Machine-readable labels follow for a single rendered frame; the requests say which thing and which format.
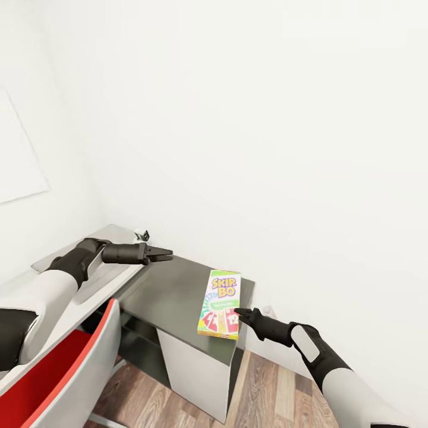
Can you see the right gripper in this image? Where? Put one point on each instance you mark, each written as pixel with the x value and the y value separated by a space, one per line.
pixel 263 326

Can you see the board game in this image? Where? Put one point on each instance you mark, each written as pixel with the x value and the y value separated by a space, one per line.
pixel 218 317

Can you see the toy box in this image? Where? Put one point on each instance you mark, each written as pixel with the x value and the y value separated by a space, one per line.
pixel 104 273

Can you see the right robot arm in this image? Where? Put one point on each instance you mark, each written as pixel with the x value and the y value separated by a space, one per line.
pixel 353 402

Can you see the painting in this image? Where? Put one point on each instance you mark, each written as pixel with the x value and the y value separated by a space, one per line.
pixel 20 174

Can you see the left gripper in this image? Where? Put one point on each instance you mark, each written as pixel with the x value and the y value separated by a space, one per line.
pixel 140 254

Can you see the desk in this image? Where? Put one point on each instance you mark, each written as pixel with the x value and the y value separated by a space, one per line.
pixel 160 307

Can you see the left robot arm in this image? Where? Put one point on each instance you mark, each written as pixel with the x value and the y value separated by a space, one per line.
pixel 29 315

